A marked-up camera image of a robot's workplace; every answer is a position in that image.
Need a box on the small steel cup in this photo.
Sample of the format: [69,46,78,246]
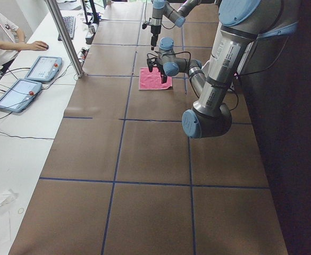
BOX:
[88,25,96,34]

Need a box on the blue teach pendant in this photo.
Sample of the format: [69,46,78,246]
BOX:
[0,79,42,113]
[25,56,63,82]

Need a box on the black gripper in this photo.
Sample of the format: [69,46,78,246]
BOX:
[156,63,167,83]
[150,25,161,50]

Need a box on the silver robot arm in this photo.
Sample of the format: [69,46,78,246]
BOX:
[142,0,201,50]
[148,1,301,138]

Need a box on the pink towel white trim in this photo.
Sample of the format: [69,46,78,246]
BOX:
[139,67,173,90]

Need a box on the near blue teach pendant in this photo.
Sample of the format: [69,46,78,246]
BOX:
[0,79,42,113]

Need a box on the crumpled white tissue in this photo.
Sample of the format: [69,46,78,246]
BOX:
[0,189,19,207]

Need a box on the person in white shirt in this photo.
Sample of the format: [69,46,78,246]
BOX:
[0,13,31,73]

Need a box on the person's right hand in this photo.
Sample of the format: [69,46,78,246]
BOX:
[30,41,48,51]

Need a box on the black keyboard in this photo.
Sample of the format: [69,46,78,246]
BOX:
[62,16,76,40]

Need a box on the aluminium frame post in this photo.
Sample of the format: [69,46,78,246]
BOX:
[46,0,84,78]

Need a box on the black camera cable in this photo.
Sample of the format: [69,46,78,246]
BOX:
[143,0,177,30]
[146,51,240,112]

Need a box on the far blue teach pendant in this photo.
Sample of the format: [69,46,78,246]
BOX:
[25,56,63,82]

